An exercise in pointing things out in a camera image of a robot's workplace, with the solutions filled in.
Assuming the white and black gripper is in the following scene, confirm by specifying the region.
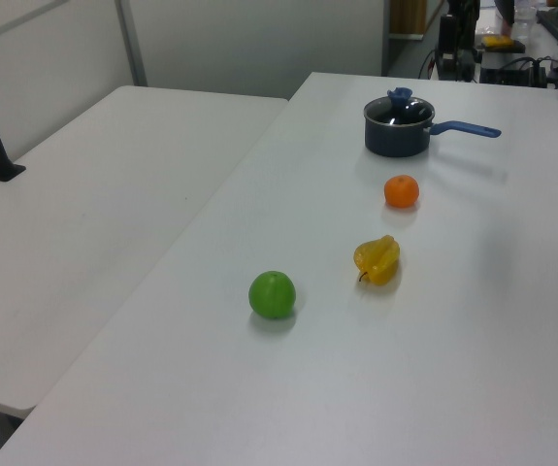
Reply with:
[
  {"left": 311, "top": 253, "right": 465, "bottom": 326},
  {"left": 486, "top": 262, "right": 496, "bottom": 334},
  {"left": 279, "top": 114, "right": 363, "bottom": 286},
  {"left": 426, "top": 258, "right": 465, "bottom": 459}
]
[{"left": 437, "top": 0, "right": 481, "bottom": 67}]

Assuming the glass lid with blue knob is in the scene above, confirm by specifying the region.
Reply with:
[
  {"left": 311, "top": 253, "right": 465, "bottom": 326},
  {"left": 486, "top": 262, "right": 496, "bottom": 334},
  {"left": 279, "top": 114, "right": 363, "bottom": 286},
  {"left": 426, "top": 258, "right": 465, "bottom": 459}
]
[{"left": 364, "top": 85, "right": 436, "bottom": 128}]

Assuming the yellow object on desk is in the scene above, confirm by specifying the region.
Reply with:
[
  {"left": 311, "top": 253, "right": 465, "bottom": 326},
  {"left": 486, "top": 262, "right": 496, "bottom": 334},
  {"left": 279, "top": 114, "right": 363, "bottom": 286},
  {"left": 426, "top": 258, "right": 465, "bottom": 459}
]
[{"left": 480, "top": 33, "right": 513, "bottom": 50}]

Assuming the brown wooden cabinet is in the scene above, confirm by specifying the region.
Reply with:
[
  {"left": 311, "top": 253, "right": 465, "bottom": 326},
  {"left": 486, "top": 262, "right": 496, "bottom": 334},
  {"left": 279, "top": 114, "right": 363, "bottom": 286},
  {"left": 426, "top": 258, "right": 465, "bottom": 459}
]
[{"left": 387, "top": 0, "right": 429, "bottom": 39}]

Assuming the black electronics box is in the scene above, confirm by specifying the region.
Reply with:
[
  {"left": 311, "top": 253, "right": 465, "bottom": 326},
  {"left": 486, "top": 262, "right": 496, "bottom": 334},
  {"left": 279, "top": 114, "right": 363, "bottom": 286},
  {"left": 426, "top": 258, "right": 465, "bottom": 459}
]
[{"left": 479, "top": 65, "right": 549, "bottom": 89}]

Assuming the clear plastic bottle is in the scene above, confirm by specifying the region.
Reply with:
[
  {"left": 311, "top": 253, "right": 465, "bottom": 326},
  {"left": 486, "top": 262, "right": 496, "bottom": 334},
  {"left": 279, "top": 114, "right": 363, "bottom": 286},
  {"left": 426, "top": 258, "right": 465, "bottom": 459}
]
[{"left": 511, "top": 7, "right": 536, "bottom": 43}]

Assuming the orange toy mandarin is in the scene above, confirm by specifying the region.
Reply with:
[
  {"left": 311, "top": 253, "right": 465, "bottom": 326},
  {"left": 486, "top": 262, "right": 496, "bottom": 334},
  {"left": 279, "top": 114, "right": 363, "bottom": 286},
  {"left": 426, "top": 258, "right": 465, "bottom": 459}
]
[{"left": 383, "top": 174, "right": 420, "bottom": 210}]

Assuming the yellow toy starfruit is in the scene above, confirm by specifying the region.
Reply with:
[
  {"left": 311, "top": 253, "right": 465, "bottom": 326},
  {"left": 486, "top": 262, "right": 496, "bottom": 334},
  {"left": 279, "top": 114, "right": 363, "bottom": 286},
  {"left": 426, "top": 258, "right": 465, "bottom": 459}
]
[{"left": 353, "top": 234, "right": 402, "bottom": 287}]

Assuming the green toy apple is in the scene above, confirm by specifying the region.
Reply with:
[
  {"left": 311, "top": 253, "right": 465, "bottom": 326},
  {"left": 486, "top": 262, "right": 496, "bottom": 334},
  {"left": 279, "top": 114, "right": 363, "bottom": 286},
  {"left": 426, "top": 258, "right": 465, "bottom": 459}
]
[{"left": 247, "top": 270, "right": 298, "bottom": 321}]

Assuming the white folding side table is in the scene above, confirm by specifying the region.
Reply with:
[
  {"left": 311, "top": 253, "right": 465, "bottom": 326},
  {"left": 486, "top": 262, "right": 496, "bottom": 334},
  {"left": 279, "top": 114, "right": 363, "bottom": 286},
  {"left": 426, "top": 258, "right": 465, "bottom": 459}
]
[{"left": 0, "top": 84, "right": 290, "bottom": 421}]

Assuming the black background cable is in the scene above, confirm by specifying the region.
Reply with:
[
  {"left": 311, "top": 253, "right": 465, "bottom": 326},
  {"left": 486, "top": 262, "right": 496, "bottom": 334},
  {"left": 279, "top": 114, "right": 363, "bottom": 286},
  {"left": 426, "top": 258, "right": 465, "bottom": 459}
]
[{"left": 419, "top": 48, "right": 439, "bottom": 80}]

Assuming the dark pot with blue handle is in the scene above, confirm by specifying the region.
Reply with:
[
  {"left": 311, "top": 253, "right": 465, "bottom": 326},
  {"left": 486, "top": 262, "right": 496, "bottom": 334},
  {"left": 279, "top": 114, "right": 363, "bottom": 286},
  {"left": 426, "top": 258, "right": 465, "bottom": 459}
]
[{"left": 363, "top": 95, "right": 503, "bottom": 159}]

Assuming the grey metal partition post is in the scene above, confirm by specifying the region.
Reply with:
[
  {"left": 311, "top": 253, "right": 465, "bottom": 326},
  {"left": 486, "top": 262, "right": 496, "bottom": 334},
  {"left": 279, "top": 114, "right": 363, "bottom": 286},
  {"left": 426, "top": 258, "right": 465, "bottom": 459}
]
[{"left": 115, "top": 0, "right": 149, "bottom": 88}]

